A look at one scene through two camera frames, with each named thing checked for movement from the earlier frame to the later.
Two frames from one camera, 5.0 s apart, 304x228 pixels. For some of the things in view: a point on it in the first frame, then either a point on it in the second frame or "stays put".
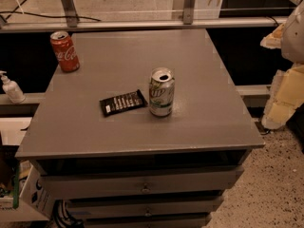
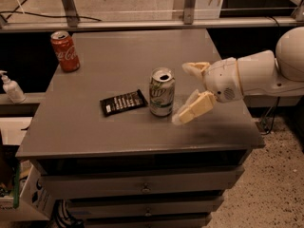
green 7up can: (161, 96) stays put
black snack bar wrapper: (123, 104) stays put
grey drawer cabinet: (149, 132) stays put
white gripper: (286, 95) -> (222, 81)
